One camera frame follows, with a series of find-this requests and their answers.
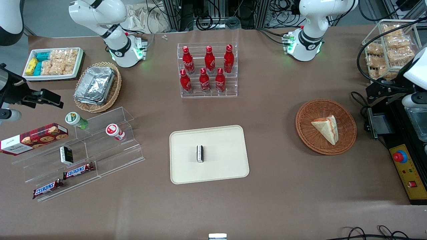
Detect black control box cable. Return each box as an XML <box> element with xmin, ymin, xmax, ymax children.
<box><xmin>350</xmin><ymin>91</ymin><xmax>370</xmax><ymax>116</ymax></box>

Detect clear rice cracker pack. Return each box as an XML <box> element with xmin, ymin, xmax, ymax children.
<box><xmin>63</xmin><ymin>57</ymin><xmax>78</xmax><ymax>76</ymax></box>
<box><xmin>41</xmin><ymin>60</ymin><xmax>64</xmax><ymax>76</ymax></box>
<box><xmin>50</xmin><ymin>49</ymin><xmax>79</xmax><ymax>62</ymax></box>

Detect clear acrylic bottle rack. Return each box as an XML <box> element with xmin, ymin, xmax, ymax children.
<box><xmin>176</xmin><ymin>42</ymin><xmax>238</xmax><ymax>98</ymax></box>

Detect triangular sandwich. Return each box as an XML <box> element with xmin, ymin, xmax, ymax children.
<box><xmin>311</xmin><ymin>115</ymin><xmax>339</xmax><ymax>146</ymax></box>

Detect beige plastic tray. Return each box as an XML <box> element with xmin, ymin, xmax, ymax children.
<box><xmin>169</xmin><ymin>125</ymin><xmax>250</xmax><ymax>185</ymax></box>

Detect clear fried snack pack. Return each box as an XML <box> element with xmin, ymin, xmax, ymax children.
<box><xmin>366</xmin><ymin>43</ymin><xmax>385</xmax><ymax>56</ymax></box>
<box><xmin>385</xmin><ymin>35</ymin><xmax>413</xmax><ymax>49</ymax></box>
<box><xmin>386</xmin><ymin>48</ymin><xmax>416</xmax><ymax>64</ymax></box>
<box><xmin>382</xmin><ymin>24</ymin><xmax>405</xmax><ymax>37</ymax></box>
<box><xmin>365</xmin><ymin>55</ymin><xmax>385</xmax><ymax>68</ymax></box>

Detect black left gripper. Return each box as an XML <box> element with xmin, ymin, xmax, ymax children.
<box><xmin>366</xmin><ymin>78</ymin><xmax>417</xmax><ymax>104</ymax></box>

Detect black yellow control box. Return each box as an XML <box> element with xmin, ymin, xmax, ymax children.
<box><xmin>388</xmin><ymin>98</ymin><xmax>427</xmax><ymax>205</ymax></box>

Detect red lidded cup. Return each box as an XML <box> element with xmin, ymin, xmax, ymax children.
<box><xmin>105</xmin><ymin>123</ymin><xmax>126</xmax><ymax>141</ymax></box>

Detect red tartan cookie box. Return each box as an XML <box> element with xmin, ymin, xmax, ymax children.
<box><xmin>0</xmin><ymin>122</ymin><xmax>69</xmax><ymax>156</ymax></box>

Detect clear plastic container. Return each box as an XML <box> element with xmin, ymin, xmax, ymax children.
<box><xmin>405</xmin><ymin>103</ymin><xmax>427</xmax><ymax>143</ymax></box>

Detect oval wicker basket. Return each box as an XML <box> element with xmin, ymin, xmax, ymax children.
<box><xmin>73</xmin><ymin>62</ymin><xmax>122</xmax><ymax>113</ymax></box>

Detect brown Snickers bar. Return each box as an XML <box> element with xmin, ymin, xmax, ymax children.
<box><xmin>62</xmin><ymin>162</ymin><xmax>95</xmax><ymax>180</ymax></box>
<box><xmin>32</xmin><ymin>179</ymin><xmax>64</xmax><ymax>200</ymax></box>

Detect green lidded cup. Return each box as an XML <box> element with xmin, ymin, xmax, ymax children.
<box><xmin>65</xmin><ymin>112</ymin><xmax>89</xmax><ymax>130</ymax></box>

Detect grey metal bracket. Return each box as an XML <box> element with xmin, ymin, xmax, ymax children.
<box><xmin>363</xmin><ymin>107</ymin><xmax>395</xmax><ymax>139</ymax></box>

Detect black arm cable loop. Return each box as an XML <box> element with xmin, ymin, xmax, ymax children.
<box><xmin>356</xmin><ymin>16</ymin><xmax>427</xmax><ymax>91</ymax></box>

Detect crumpled beige paper bag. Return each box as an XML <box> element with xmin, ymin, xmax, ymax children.
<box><xmin>125</xmin><ymin>3</ymin><xmax>168</xmax><ymax>34</ymax></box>

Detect black floor cable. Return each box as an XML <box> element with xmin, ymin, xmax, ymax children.
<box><xmin>333</xmin><ymin>226</ymin><xmax>427</xmax><ymax>240</ymax></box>

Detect black base cable bundle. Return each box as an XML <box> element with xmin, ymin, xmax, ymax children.
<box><xmin>256</xmin><ymin>28</ymin><xmax>291</xmax><ymax>46</ymax></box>

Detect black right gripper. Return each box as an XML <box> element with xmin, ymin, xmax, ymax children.
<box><xmin>0</xmin><ymin>63</ymin><xmax>64</xmax><ymax>109</ymax></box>

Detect red cola bottle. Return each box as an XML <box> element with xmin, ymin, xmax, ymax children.
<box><xmin>204</xmin><ymin>46</ymin><xmax>216</xmax><ymax>75</ymax></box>
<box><xmin>224</xmin><ymin>44</ymin><xmax>235</xmax><ymax>74</ymax></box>
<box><xmin>182</xmin><ymin>46</ymin><xmax>195</xmax><ymax>75</ymax></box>
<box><xmin>215</xmin><ymin>68</ymin><xmax>227</xmax><ymax>93</ymax></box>
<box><xmin>180</xmin><ymin>69</ymin><xmax>193</xmax><ymax>95</ymax></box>
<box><xmin>199</xmin><ymin>68</ymin><xmax>211</xmax><ymax>94</ymax></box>

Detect round brown wicker basket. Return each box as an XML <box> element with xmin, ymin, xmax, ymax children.
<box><xmin>295</xmin><ymin>99</ymin><xmax>357</xmax><ymax>156</ymax></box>

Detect red emergency stop button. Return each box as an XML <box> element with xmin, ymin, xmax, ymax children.
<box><xmin>392</xmin><ymin>150</ymin><xmax>408</xmax><ymax>164</ymax></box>

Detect white wire rack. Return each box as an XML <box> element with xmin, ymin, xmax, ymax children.
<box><xmin>362</xmin><ymin>19</ymin><xmax>425</xmax><ymax>83</ymax></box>

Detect stacked aluminium foil trays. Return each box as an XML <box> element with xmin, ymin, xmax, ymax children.
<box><xmin>74</xmin><ymin>66</ymin><xmax>116</xmax><ymax>106</ymax></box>

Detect small black white box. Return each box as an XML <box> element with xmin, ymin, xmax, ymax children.
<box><xmin>59</xmin><ymin>146</ymin><xmax>74</xmax><ymax>165</ymax></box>

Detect clear acrylic stepped shelf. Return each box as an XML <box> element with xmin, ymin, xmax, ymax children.
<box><xmin>12</xmin><ymin>107</ymin><xmax>146</xmax><ymax>202</ymax></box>

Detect yellow snack packet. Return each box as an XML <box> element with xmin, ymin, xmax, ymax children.
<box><xmin>25</xmin><ymin>58</ymin><xmax>38</xmax><ymax>76</ymax></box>

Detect white rectangular snack tray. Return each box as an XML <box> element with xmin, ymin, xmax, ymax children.
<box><xmin>22</xmin><ymin>47</ymin><xmax>84</xmax><ymax>82</ymax></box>

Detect aluminium frame rack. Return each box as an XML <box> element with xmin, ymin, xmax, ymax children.
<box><xmin>162</xmin><ymin>0</ymin><xmax>301</xmax><ymax>32</ymax></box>

